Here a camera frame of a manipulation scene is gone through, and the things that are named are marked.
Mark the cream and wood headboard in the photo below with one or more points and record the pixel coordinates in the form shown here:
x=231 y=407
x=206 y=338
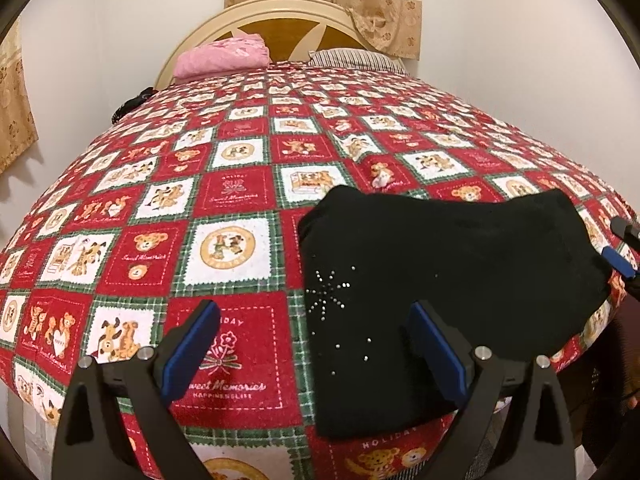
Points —
x=280 y=32

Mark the pink folded cloth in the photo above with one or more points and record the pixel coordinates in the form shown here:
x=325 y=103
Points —
x=220 y=57

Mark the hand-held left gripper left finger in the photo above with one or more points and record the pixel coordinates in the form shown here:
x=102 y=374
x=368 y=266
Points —
x=192 y=350

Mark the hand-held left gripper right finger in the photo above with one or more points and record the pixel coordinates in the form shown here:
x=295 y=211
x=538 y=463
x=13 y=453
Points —
x=440 y=355

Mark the striped pillow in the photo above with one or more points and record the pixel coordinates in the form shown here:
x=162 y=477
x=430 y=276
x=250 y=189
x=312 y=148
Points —
x=355 y=59

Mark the black object beside bed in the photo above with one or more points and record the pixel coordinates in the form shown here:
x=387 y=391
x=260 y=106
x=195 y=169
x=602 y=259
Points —
x=131 y=105

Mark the black pants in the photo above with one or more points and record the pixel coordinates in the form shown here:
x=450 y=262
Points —
x=450 y=260

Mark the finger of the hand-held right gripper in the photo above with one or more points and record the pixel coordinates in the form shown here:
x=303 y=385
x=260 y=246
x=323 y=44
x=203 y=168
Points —
x=619 y=260
x=626 y=229

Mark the red printed bear blanket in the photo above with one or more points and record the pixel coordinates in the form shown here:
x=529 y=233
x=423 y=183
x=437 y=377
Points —
x=200 y=200

